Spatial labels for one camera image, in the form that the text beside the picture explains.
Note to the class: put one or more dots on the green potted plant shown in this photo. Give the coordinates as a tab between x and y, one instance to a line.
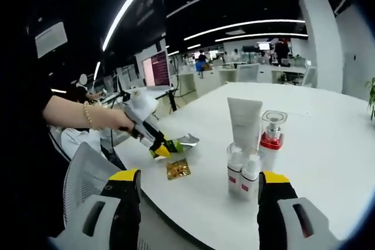
371	97

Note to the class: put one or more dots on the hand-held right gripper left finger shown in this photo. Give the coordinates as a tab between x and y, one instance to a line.
123	209

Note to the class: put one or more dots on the person's left hand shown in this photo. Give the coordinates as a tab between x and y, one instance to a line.
123	121

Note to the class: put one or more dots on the small white skincare bottle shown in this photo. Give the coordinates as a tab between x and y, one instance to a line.
249	182
234	174

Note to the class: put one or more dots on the silver sachet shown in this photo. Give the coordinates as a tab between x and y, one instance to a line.
190	140

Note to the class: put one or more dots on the white swivel chair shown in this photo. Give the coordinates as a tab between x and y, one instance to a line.
248	73
310	76

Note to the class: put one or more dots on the gold sachet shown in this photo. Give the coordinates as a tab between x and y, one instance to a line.
178	168

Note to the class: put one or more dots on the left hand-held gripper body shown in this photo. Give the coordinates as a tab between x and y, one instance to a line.
140	106

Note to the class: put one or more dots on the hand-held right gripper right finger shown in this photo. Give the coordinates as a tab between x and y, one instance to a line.
275	209

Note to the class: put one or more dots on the large display screen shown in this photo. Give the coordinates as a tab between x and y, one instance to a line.
156	70

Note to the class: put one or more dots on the red-collared white skincare bottle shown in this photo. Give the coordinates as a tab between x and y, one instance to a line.
271	143

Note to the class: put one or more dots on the ceiling vent panel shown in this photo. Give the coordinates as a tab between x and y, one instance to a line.
51	39

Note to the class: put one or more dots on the white skincare tube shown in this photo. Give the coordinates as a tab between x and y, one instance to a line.
244	121

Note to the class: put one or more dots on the white mesh office chair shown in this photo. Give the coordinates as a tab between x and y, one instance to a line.
88	168

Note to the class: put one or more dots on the long ceiling light strip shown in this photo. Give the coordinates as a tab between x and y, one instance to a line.
126	4

